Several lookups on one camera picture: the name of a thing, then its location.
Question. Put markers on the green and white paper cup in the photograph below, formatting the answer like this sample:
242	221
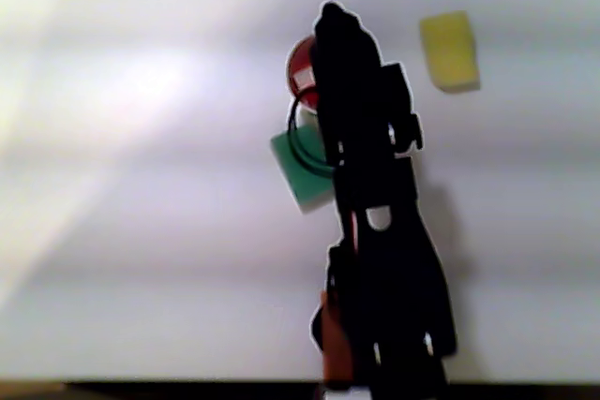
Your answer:
300	170

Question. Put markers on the yellow and white sponge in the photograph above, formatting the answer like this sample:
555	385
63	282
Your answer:
450	51

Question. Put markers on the red and white sponge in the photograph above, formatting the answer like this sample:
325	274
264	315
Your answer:
302	72

